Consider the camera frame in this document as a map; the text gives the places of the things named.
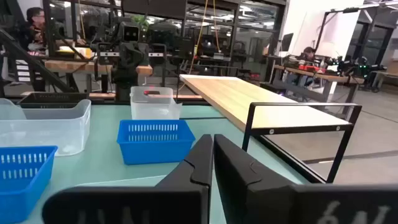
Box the clear plastic bin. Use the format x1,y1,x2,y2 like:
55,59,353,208
129,86,183,121
0,98,92,157

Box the wooden workbench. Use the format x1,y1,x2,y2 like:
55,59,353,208
44,58,154,94

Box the black computer monitor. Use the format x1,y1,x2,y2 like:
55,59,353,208
280,32,295,53

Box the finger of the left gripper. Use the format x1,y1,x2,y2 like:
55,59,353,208
132,49,147,68
119,49,134,68

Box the red boxes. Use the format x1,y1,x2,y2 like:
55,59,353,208
298,64,326,73

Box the wooden top background table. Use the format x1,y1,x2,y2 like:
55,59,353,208
273,63,365,116

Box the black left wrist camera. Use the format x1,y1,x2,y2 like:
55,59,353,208
119,21,141,43

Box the person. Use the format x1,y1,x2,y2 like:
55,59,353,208
17,6,47,52
298,46,318,63

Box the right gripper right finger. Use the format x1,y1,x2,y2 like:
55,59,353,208
213,133,398,224

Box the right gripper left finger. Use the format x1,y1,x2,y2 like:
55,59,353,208
42,133,215,224

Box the wooden shelf black metal frame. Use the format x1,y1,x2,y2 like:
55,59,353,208
179,73,363,184

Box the green potted plant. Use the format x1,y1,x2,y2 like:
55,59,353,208
130,14,150,32

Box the teal table mat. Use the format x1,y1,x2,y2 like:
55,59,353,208
18,104,312,224

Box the blue plastic basket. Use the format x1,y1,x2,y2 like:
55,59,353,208
116,119,197,166
0,145,59,224

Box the black plastic basket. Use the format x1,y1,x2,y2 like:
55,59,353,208
17,91,90,110

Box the yellow hanging cable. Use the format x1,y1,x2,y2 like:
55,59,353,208
188,0,209,75
212,0,222,53

